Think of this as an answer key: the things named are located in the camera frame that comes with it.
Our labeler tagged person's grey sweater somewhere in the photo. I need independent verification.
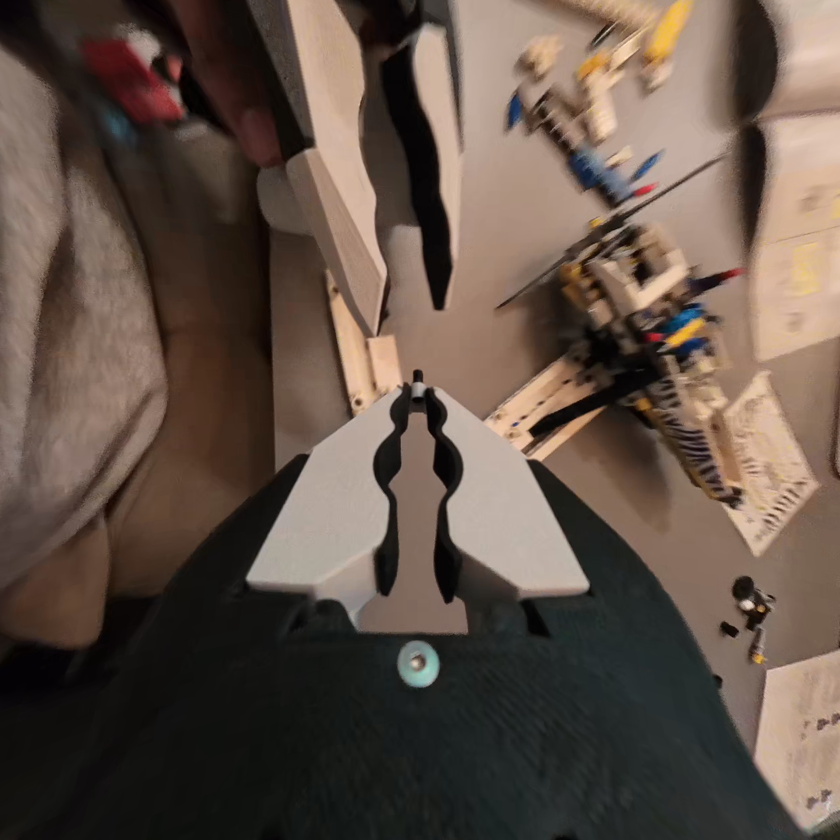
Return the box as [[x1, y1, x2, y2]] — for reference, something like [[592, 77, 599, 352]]
[[0, 46, 170, 592]]

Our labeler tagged pile of loose lego pieces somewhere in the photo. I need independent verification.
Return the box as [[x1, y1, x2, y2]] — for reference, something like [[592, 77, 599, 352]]
[[502, 0, 697, 207]]

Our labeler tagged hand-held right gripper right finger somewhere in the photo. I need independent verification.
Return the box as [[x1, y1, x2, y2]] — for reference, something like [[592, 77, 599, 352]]
[[425, 386, 592, 631]]

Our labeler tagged person's left hand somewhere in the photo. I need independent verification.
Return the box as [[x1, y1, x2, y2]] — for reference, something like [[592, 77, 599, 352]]
[[177, 0, 309, 168]]

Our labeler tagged white printed paper sheet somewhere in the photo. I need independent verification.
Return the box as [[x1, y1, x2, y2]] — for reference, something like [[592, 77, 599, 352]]
[[755, 650, 840, 831]]

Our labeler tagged dark lego rotor blade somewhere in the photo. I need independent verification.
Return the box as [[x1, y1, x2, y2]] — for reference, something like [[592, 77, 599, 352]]
[[735, 0, 780, 126], [736, 123, 770, 263]]

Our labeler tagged white lego beam assembly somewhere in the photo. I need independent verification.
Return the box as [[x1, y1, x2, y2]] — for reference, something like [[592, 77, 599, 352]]
[[325, 269, 403, 416]]

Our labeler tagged white and yellow lego model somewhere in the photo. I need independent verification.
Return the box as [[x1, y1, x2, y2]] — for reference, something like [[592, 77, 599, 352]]
[[484, 154, 749, 509]]

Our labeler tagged lego instruction booklet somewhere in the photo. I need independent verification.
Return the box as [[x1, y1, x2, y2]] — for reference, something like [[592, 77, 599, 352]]
[[748, 112, 840, 363]]

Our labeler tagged black round lego piece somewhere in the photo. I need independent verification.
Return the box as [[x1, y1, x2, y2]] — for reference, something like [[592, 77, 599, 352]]
[[731, 574, 778, 616]]

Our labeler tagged red object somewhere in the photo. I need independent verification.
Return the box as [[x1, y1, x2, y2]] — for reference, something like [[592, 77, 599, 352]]
[[82, 38, 186, 126]]

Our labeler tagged striped sticker sheet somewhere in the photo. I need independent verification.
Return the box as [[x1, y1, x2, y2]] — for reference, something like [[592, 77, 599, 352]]
[[718, 371, 821, 559]]

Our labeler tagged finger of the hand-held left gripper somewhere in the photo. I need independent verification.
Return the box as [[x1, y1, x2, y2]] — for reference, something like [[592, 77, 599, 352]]
[[248, 0, 389, 337], [379, 25, 465, 311]]

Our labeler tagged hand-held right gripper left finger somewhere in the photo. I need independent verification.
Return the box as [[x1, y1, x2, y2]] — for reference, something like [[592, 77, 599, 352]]
[[245, 387, 413, 632]]

